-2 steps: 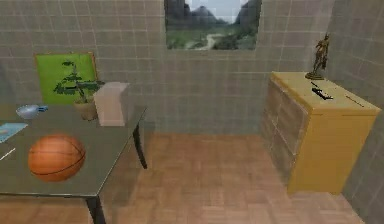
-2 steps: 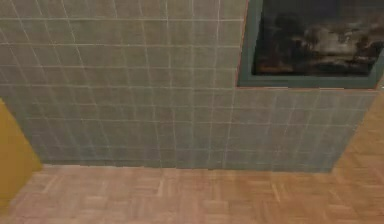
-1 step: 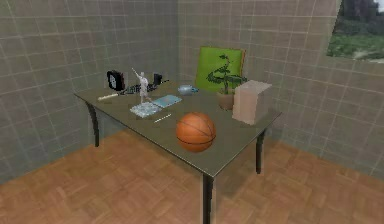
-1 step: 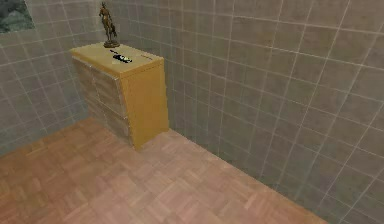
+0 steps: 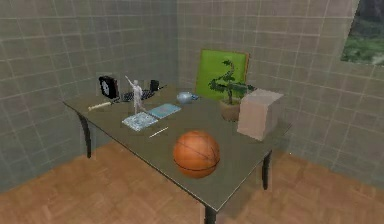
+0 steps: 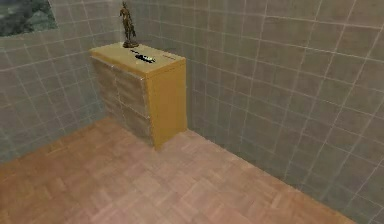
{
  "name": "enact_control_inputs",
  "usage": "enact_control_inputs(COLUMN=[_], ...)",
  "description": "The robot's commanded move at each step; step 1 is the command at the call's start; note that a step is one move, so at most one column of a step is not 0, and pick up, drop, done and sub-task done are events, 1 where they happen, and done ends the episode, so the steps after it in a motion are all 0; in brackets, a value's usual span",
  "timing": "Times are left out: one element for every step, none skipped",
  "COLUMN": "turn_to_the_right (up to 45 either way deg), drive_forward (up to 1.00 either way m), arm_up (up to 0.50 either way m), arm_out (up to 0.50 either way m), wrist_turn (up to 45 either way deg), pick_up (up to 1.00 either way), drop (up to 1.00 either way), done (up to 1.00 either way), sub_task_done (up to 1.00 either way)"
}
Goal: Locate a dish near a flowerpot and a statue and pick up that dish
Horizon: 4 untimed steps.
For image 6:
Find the bronze figure statue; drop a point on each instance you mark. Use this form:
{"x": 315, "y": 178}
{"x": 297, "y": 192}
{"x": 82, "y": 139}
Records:
{"x": 128, "y": 26}

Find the yellow chest of drawers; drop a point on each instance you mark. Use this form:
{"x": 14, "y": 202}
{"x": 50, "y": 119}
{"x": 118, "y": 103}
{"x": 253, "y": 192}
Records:
{"x": 165, "y": 96}

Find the black remote control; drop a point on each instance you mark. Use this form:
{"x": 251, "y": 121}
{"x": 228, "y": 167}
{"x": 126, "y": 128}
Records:
{"x": 144, "y": 58}

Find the dark framed wall picture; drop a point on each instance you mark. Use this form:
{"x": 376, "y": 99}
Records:
{"x": 23, "y": 15}

